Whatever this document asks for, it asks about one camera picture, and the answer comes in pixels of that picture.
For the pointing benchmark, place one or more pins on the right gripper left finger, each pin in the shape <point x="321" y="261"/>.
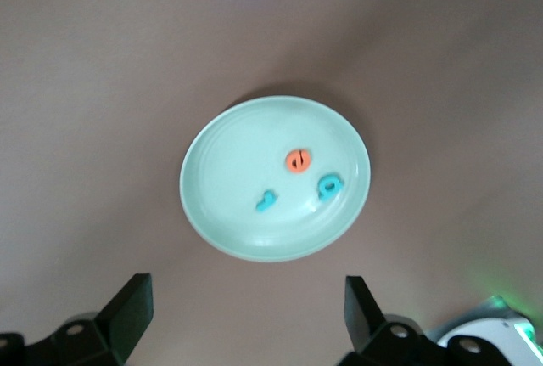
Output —
<point x="106" y="332"/>

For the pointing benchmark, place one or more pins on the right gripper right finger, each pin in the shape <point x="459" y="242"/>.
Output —
<point x="369" y="332"/>

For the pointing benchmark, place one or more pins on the teal foam letter q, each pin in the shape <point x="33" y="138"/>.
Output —
<point x="328" y="187"/>

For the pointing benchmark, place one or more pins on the teal foam letter r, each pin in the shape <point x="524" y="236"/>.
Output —
<point x="265" y="201"/>

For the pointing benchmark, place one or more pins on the orange foam letter e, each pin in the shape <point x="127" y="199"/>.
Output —
<point x="298" y="161"/>

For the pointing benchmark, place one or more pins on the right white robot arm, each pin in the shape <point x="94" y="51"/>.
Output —
<point x="488" y="328"/>

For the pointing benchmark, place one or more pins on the light green plate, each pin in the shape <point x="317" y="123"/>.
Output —
<point x="237" y="221"/>

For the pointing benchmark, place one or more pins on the brown table cover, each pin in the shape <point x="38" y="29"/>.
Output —
<point x="85" y="86"/>

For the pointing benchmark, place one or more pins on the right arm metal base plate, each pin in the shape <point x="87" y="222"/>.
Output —
<point x="496" y="304"/>

